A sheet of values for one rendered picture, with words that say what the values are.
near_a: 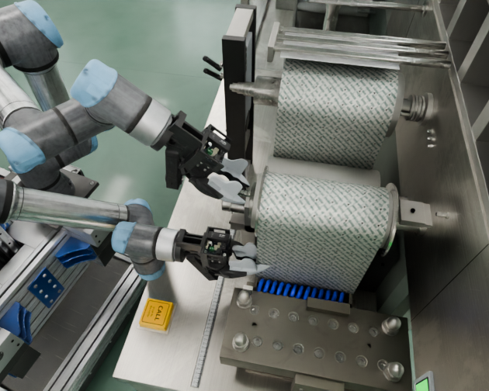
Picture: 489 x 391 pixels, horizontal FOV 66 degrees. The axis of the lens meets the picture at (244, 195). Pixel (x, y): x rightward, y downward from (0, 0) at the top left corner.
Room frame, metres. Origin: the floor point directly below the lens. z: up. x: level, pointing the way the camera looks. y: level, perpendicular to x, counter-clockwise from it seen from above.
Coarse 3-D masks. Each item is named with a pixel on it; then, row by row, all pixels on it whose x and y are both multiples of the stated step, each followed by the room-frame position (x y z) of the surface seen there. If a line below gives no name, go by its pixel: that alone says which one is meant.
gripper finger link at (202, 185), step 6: (192, 180) 0.45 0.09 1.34; (198, 180) 0.45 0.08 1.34; (204, 180) 0.45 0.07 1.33; (198, 186) 0.44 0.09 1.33; (204, 186) 0.44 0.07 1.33; (210, 186) 0.45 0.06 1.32; (204, 192) 0.44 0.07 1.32; (210, 192) 0.44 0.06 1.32; (216, 192) 0.44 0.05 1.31; (216, 198) 0.44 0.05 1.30
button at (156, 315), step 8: (152, 304) 0.38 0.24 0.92; (160, 304) 0.38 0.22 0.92; (168, 304) 0.38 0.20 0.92; (144, 312) 0.36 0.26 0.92; (152, 312) 0.36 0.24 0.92; (160, 312) 0.36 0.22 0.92; (168, 312) 0.36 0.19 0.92; (144, 320) 0.33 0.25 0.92; (152, 320) 0.33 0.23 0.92; (160, 320) 0.33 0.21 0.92; (168, 320) 0.34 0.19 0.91; (152, 328) 0.32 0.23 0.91; (160, 328) 0.32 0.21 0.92
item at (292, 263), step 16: (256, 256) 0.40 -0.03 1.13; (272, 256) 0.40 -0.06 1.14; (288, 256) 0.39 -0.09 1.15; (304, 256) 0.39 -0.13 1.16; (320, 256) 0.38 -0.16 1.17; (336, 256) 0.37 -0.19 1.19; (352, 256) 0.37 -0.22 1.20; (368, 256) 0.36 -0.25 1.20; (272, 272) 0.40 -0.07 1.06; (288, 272) 0.39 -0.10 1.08; (304, 272) 0.38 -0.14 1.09; (320, 272) 0.38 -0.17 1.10; (336, 272) 0.37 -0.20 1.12; (352, 272) 0.37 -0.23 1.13; (320, 288) 0.38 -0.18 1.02; (336, 288) 0.37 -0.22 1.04; (352, 288) 0.36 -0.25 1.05
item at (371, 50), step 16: (272, 32) 0.75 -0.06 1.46; (288, 32) 0.77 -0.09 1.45; (304, 32) 0.76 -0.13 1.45; (320, 32) 0.76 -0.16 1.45; (336, 32) 0.76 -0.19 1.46; (272, 48) 0.70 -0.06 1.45; (288, 48) 0.70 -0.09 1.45; (304, 48) 0.70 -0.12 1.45; (320, 48) 0.70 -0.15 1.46; (336, 48) 0.73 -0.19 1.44; (352, 48) 0.71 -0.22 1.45; (368, 48) 0.70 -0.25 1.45; (384, 48) 0.70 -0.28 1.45; (400, 48) 0.70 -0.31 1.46; (416, 48) 0.69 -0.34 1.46; (432, 48) 0.72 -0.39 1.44; (352, 64) 0.67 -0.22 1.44; (368, 64) 0.67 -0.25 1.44; (384, 64) 0.67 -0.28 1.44; (416, 64) 0.65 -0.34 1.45; (432, 64) 0.65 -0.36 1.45; (448, 64) 0.64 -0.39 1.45
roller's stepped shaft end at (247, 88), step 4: (232, 84) 0.73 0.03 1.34; (236, 84) 0.73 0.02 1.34; (240, 84) 0.73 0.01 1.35; (244, 84) 0.72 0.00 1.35; (248, 84) 0.72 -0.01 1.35; (252, 84) 0.72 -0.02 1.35; (232, 88) 0.72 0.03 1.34; (236, 88) 0.72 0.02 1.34; (240, 88) 0.72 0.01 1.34; (244, 88) 0.72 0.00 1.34; (248, 88) 0.71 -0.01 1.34; (252, 88) 0.71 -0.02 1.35; (240, 92) 0.72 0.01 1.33; (244, 92) 0.71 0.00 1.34; (248, 92) 0.71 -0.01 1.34; (252, 92) 0.71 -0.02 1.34; (252, 96) 0.71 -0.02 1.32
